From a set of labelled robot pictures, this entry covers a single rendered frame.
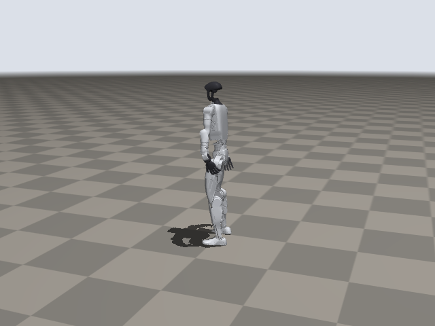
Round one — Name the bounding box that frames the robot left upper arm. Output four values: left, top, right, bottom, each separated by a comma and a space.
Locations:
203, 106, 215, 136

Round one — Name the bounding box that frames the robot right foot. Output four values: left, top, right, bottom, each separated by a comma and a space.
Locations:
211, 226, 232, 234

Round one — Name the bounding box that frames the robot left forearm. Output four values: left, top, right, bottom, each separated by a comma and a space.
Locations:
200, 130, 209, 161

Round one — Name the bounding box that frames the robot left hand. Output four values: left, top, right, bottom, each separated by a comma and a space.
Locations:
204, 154, 221, 175

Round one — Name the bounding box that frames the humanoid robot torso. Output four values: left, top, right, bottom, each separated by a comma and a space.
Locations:
208, 102, 228, 164

